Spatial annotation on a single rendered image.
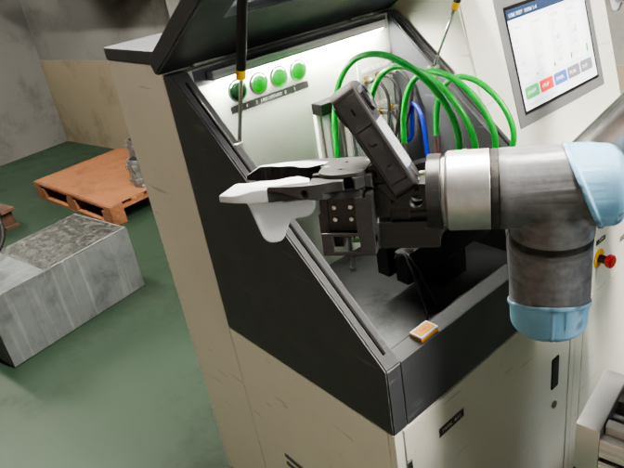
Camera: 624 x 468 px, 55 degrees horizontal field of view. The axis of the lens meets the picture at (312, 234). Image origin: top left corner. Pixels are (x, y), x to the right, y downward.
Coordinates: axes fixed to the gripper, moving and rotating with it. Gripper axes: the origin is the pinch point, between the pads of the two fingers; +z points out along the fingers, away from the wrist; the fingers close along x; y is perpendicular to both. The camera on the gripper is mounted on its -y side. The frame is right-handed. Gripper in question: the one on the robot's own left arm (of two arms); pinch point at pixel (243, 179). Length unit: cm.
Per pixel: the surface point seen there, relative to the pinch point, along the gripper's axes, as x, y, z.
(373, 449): 43, 69, -1
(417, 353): 43, 46, -11
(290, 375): 57, 62, 21
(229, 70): 68, -7, 28
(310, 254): 45, 27, 8
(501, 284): 65, 42, -27
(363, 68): 106, -2, 6
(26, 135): 477, 59, 445
